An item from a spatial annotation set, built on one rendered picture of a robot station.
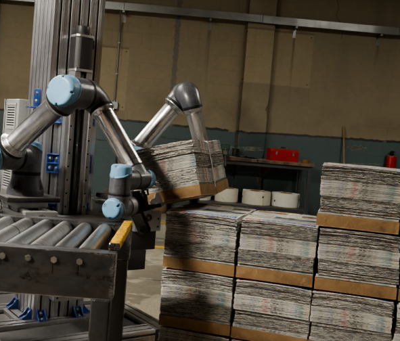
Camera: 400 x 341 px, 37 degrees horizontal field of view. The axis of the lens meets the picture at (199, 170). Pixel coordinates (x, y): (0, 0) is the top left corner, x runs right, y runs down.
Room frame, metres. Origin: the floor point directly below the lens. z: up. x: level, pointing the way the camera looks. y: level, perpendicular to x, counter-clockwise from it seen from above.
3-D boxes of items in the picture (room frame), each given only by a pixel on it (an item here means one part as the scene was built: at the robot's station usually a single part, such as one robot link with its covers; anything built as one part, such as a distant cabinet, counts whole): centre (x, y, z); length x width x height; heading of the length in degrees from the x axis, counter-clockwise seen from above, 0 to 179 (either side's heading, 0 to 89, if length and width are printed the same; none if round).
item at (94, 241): (1.79, 0.30, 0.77); 0.47 x 0.05 x 0.05; 2
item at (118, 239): (1.78, 0.21, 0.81); 0.43 x 0.03 x 0.02; 2
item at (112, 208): (2.11, 0.28, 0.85); 0.11 x 0.08 x 0.09; 161
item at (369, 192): (2.29, -0.62, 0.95); 0.38 x 0.29 x 0.23; 165
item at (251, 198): (8.45, -0.64, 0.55); 1.80 x 0.70 x 1.09; 92
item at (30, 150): (2.50, 0.73, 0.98); 0.13 x 0.12 x 0.14; 151
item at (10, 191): (2.51, 0.72, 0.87); 0.15 x 0.15 x 0.10
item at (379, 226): (2.29, -0.62, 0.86); 0.38 x 0.29 x 0.04; 165
